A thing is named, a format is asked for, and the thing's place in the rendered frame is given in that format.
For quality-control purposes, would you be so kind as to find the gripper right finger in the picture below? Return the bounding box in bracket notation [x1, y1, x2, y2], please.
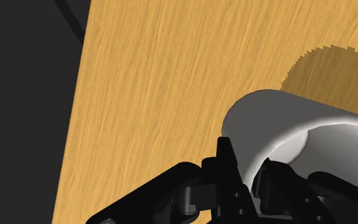
[251, 157, 358, 224]

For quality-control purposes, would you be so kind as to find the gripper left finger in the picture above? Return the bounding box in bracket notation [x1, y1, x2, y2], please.
[85, 136, 260, 224]

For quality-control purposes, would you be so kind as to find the white cup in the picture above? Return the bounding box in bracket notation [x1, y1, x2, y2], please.
[221, 89, 358, 195]

